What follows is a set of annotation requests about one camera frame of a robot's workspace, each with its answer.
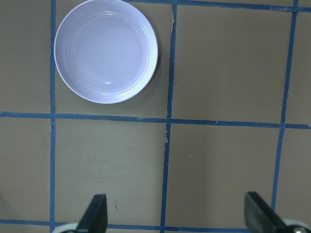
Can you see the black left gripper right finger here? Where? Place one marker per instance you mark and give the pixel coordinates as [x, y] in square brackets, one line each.
[259, 217]

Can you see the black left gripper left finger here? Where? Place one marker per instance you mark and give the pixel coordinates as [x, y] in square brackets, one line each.
[94, 220]

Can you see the lavender round plate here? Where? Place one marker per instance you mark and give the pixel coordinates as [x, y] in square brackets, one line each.
[105, 51]

